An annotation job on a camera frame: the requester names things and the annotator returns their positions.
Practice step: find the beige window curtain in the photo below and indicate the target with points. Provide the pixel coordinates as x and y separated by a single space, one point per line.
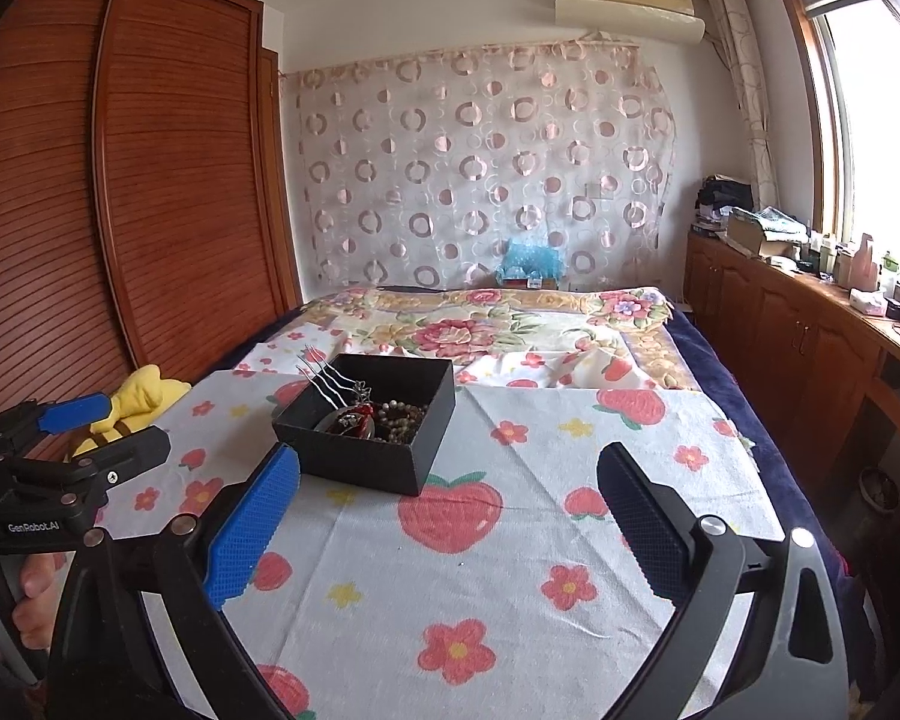
742 90

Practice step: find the wooden frame window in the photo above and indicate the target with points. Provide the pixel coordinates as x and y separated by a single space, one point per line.
870 127

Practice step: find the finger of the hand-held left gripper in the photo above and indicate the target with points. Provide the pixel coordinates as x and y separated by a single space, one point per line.
75 412
131 450

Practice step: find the white air conditioner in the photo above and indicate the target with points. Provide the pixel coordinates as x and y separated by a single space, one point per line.
630 4

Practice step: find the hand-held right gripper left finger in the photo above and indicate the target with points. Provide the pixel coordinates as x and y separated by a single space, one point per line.
247 532

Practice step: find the person's left hand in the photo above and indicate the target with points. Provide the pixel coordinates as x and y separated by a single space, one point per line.
37 600

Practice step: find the blue plastic bag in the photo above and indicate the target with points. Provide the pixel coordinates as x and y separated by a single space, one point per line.
529 262

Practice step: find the circle pattern sheer curtain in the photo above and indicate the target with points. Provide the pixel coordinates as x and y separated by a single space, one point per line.
457 165

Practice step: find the blue flower hair comb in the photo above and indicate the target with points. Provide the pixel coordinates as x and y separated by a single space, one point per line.
361 392

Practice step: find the floral print blanket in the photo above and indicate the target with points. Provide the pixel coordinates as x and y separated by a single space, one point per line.
450 334

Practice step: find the dark clothing pile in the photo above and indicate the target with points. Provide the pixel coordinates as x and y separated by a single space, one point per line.
720 199

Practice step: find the wooden slatted wardrobe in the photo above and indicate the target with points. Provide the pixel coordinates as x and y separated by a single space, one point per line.
157 202

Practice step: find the white tissue box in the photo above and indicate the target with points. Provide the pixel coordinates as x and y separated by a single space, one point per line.
868 302

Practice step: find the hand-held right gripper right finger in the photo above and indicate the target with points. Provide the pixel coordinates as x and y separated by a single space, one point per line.
645 529

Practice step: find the small green bottle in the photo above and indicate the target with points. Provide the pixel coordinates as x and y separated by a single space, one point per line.
889 270

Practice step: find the dark round basket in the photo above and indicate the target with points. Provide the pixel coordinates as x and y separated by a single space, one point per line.
879 491

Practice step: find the strawberry print blanket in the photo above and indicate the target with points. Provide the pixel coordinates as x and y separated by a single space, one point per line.
495 577

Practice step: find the wooden window cabinet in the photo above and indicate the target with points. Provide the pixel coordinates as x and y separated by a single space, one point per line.
795 337

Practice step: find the black cardboard box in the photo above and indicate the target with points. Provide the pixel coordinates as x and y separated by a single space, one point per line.
360 465

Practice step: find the yellow plush toy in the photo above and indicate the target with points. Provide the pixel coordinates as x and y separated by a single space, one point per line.
146 390

